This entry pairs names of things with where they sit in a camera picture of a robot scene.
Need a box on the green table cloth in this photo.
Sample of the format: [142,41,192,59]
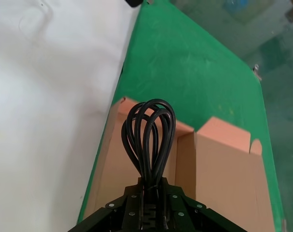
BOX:
[77,0,286,232]

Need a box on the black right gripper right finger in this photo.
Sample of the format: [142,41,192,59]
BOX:
[158,177,246,232]

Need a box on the cardboard box with round hole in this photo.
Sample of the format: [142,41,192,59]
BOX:
[84,96,276,232]

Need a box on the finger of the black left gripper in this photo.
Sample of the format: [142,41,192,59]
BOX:
[126,0,143,8]

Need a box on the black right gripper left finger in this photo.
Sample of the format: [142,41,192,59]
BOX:
[68,177,147,232]

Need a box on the black power cable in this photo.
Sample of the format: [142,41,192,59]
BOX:
[121,98,177,230]

